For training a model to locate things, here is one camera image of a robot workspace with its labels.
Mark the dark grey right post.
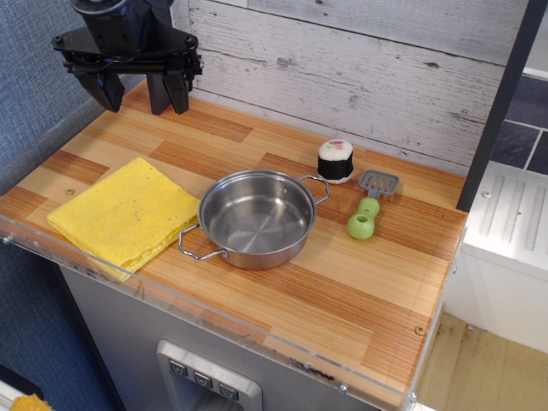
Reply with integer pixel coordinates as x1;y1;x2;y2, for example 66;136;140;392
456;0;547;211

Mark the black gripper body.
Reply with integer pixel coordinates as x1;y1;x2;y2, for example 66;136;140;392
51;6;203;77

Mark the yellow object bottom left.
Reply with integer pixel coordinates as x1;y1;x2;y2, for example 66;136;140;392
9;395;53;411

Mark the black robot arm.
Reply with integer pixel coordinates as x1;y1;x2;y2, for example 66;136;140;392
51;1;203;115

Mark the yellow cloth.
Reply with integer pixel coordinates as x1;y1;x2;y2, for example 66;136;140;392
47;158;200;282

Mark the white ribbed appliance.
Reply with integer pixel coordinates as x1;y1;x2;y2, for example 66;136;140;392
444;162;547;352

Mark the silver dispenser panel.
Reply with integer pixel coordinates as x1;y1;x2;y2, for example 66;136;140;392
156;340;263;410

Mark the plush sushi roll toy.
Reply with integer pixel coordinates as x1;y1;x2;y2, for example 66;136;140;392
317;140;354;184

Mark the green handled toy spatula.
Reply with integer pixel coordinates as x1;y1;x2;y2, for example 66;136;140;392
347;170;400;240

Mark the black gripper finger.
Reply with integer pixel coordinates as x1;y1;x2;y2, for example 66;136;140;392
163;74;191;115
72;68;124;112

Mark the clear acrylic table guard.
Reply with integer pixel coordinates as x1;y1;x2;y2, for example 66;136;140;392
1;203;467;410

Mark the stainless steel pot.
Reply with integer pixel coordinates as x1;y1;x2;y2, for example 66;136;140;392
178;170;331;270

